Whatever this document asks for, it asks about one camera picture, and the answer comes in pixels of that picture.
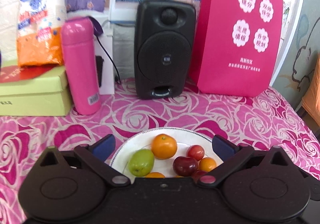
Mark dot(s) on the pink rose tablecloth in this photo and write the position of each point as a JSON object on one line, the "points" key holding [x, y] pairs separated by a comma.
{"points": [[262, 122]]}

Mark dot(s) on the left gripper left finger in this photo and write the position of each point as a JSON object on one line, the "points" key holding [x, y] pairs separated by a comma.
{"points": [[94, 157]]}

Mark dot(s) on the small tangerine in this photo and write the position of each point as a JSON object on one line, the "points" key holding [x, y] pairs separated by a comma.
{"points": [[207, 164]]}

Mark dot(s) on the red booklet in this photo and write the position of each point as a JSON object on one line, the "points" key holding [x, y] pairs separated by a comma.
{"points": [[15, 73]]}

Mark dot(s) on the large orange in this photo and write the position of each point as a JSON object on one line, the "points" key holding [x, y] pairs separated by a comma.
{"points": [[155, 175], [164, 147]]}

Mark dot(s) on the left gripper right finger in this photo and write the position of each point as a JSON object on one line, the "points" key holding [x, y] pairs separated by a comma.
{"points": [[234, 158]]}

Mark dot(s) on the green shoe box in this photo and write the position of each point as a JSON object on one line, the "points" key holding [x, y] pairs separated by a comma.
{"points": [[46, 95]]}

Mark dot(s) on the pink tote bag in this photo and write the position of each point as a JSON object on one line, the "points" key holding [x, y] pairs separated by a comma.
{"points": [[236, 45]]}

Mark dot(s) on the black speaker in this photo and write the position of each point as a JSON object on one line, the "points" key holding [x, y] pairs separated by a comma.
{"points": [[164, 35]]}

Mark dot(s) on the large orange front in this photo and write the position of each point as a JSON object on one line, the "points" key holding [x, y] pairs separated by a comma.
{"points": [[164, 147]]}

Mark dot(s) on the dark red apple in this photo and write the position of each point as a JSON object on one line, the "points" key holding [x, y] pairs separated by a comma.
{"points": [[199, 173]]}

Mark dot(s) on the dark red plum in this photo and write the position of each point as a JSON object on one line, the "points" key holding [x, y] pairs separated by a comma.
{"points": [[185, 166]]}

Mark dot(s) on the red tomato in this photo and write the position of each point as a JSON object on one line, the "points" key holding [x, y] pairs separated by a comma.
{"points": [[196, 152]]}

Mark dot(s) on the orange white cup package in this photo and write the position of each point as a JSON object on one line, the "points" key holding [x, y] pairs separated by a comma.
{"points": [[39, 24]]}

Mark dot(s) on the white plate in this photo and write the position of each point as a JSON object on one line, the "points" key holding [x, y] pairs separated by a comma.
{"points": [[184, 138]]}

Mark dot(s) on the white box behind bottle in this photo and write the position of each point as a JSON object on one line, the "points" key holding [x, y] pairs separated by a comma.
{"points": [[105, 69]]}

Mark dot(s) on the pink thermos bottle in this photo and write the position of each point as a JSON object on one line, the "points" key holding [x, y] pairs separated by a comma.
{"points": [[79, 58]]}

